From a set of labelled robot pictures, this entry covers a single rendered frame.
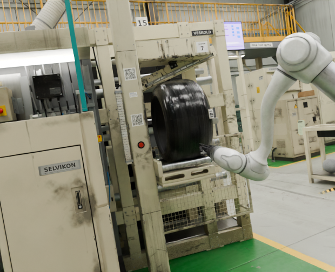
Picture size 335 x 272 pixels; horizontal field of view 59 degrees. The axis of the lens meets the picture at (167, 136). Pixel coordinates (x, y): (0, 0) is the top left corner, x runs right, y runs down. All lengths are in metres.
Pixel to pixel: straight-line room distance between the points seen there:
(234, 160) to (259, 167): 0.16
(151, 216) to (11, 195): 1.00
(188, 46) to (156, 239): 1.40
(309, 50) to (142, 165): 1.19
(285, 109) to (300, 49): 5.24
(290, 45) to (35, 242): 1.15
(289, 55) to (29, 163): 1.00
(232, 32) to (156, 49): 3.98
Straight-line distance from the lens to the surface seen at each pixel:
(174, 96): 1.79
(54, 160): 1.18
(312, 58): 1.14
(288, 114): 6.33
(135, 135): 1.88
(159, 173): 1.81
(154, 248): 2.04
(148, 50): 2.24
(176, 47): 2.29
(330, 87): 1.18
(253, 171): 1.51
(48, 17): 2.29
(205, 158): 1.93
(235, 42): 6.11
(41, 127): 1.19
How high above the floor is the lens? 1.19
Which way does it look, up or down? 3 degrees down
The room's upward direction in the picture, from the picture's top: 9 degrees counter-clockwise
